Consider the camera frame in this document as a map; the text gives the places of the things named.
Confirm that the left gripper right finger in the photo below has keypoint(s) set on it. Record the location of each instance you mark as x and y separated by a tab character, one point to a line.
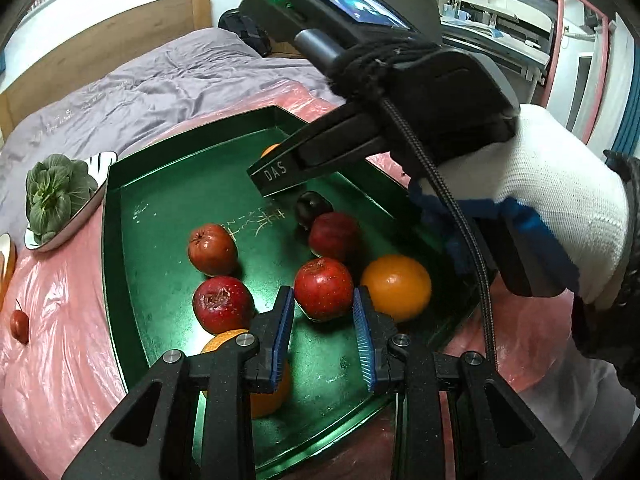
453	412

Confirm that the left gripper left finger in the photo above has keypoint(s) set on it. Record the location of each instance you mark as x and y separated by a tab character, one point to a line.
189	416

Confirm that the dark purple plum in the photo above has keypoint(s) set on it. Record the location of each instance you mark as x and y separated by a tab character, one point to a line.
309	206

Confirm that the large red apple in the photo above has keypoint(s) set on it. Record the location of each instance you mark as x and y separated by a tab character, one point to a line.
335	235

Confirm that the small orange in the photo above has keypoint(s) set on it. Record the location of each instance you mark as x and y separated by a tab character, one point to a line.
268	150

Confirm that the red apple with stem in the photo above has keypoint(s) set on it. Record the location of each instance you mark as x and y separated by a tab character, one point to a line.
19	324

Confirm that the large smooth orange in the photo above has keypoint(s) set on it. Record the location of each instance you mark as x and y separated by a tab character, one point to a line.
399	286

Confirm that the small red apple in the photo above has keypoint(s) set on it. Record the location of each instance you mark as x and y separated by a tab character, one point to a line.
323	288
212	250

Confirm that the white blue gloved hand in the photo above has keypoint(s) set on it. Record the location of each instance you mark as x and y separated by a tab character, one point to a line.
553	215

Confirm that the pink plastic sheet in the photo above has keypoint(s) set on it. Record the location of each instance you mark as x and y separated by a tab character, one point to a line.
58	388

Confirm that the green rectangular tray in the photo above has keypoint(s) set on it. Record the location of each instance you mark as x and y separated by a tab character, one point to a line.
156	197

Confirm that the black backpack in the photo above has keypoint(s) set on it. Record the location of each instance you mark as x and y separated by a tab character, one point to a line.
247	30

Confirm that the orange rimmed plate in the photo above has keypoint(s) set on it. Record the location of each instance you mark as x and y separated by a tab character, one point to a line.
7	265

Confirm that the green leafy cabbage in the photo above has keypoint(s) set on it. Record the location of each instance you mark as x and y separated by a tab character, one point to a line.
56	189

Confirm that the white oval dish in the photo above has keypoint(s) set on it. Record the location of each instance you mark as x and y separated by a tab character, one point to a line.
99	166

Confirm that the wooden headboard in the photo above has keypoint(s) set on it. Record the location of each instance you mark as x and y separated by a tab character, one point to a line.
96	51

